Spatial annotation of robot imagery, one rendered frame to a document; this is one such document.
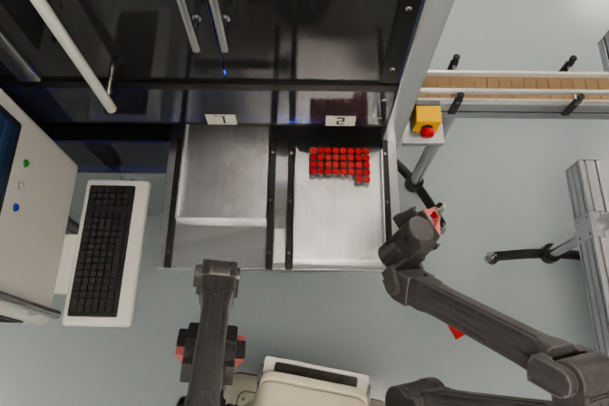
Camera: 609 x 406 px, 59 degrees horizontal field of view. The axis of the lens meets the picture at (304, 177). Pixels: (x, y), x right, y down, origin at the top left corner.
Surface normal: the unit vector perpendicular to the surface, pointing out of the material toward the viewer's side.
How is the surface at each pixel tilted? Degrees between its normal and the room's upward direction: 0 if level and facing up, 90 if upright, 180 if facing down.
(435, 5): 90
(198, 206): 0
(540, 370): 64
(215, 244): 0
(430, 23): 90
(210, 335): 41
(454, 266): 0
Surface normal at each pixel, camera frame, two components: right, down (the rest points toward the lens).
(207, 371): 0.16, -0.87
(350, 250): 0.00, -0.37
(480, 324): -0.87, -0.05
